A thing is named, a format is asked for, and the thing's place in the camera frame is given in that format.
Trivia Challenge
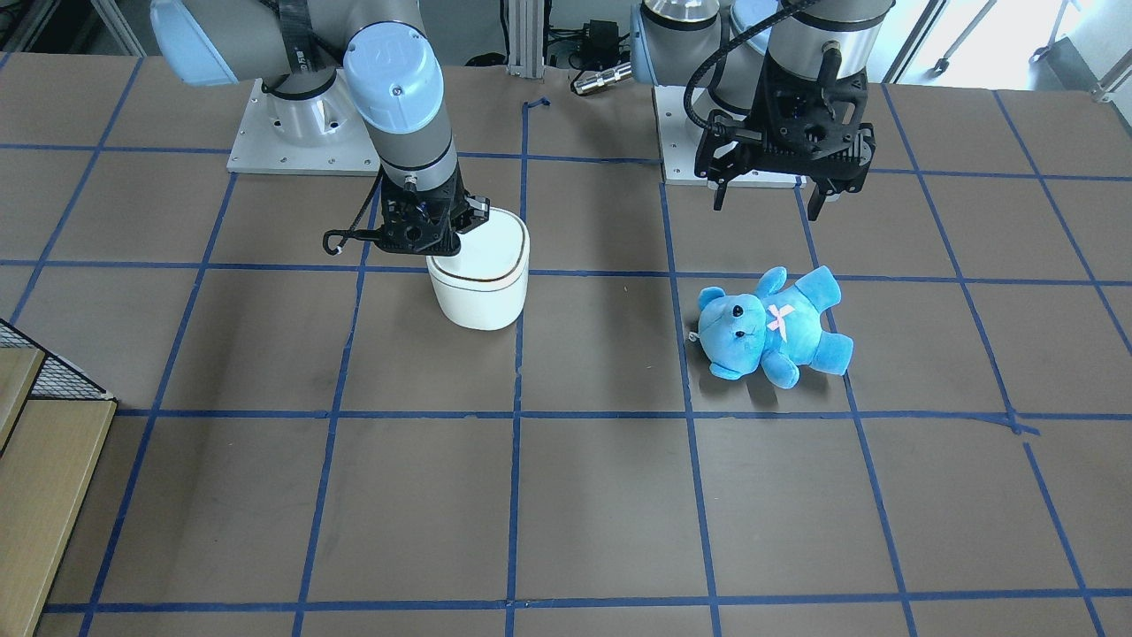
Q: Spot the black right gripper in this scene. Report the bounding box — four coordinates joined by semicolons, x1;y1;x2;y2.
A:
379;170;492;257

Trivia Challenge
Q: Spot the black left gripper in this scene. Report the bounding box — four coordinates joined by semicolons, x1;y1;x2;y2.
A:
694;55;876;222

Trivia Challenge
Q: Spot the white trash can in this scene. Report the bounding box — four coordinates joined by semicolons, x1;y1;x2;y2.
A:
425;207;531;332

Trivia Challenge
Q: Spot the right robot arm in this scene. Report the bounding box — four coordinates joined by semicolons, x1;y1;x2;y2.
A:
149;1;490;257

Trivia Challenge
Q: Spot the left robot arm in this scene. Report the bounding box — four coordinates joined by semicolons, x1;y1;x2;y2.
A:
631;1;893;219

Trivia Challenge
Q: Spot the blue teddy bear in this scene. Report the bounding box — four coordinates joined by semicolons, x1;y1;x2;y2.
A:
691;265;854;388

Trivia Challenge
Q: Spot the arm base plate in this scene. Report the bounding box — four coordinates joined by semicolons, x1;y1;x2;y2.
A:
226;76;380;177
653;86;811;188

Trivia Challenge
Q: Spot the aluminium frame post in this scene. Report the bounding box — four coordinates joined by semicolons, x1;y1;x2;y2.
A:
499;1;549;81

